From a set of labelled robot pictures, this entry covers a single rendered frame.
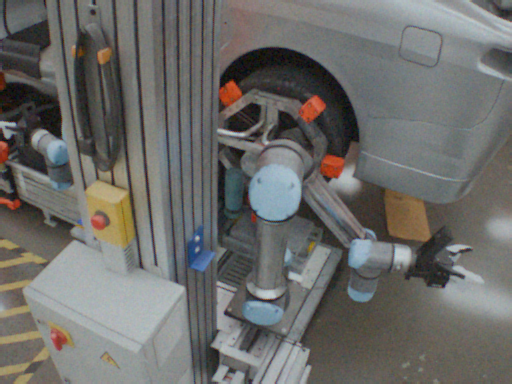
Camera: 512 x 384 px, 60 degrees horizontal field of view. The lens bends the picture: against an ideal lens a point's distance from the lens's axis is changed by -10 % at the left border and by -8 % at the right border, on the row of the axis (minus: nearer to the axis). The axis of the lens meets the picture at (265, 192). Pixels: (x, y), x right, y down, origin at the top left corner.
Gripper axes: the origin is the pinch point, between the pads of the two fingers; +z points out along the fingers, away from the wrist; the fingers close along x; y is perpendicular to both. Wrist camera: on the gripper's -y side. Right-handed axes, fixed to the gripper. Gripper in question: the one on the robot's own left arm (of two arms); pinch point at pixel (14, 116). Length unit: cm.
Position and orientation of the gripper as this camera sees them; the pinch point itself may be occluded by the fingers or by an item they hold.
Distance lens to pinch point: 192.1
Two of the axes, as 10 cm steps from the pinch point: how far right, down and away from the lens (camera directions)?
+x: 5.9, -3.4, 7.3
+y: -1.5, 8.5, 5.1
